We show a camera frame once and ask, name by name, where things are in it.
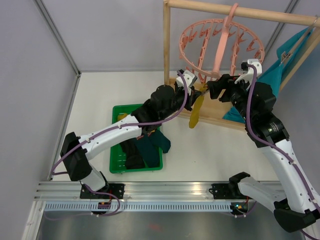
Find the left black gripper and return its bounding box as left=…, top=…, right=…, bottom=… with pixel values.
left=160, top=81, right=202, bottom=121

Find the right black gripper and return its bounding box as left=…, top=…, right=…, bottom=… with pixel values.
left=207, top=73, right=255, bottom=123

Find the yellow sock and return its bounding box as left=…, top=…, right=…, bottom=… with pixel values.
left=117, top=113, right=128, bottom=122
left=188, top=83, right=208, bottom=129

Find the pink round clip hanger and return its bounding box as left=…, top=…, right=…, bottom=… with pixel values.
left=179, top=3, right=265, bottom=84

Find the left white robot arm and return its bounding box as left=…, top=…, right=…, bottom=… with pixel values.
left=60, top=84, right=201, bottom=199

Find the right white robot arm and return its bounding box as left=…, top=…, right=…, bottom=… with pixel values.
left=207, top=74, right=320, bottom=233

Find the metal clip hanger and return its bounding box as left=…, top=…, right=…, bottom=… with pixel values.
left=281, top=15, right=319, bottom=65

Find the wooden clothes rack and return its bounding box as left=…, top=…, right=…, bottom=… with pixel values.
left=163, top=0, right=320, bottom=131

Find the teal cloth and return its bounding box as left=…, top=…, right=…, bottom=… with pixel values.
left=222, top=26, right=313, bottom=123

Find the dark teal sock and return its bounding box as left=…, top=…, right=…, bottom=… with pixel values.
left=132, top=130, right=171, bottom=168

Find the christmas pattern sock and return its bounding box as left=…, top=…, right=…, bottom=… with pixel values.
left=136, top=133, right=150, bottom=141

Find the black sock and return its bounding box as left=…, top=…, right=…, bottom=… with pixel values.
left=120, top=140, right=145, bottom=170

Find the green plastic tray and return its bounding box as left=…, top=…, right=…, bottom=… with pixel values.
left=109, top=103, right=163, bottom=174

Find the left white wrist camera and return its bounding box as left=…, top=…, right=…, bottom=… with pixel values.
left=175, top=69, right=198, bottom=88

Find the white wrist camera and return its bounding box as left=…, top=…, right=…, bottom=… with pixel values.
left=235, top=58, right=262, bottom=85
left=175, top=69, right=198, bottom=88

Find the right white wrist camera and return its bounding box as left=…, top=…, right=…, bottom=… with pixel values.
left=235, top=58, right=262, bottom=85

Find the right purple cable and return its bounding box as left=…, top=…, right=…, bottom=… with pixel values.
left=244, top=64, right=320, bottom=238

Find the purple cable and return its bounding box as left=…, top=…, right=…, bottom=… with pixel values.
left=244, top=64, right=320, bottom=238
left=50, top=70, right=188, bottom=176

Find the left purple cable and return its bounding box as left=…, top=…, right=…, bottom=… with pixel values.
left=50, top=70, right=188, bottom=176

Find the aluminium mounting rail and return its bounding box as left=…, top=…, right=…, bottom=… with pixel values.
left=34, top=181, right=247, bottom=202

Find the slotted cable duct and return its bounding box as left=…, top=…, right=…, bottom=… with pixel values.
left=44, top=201, right=232, bottom=213

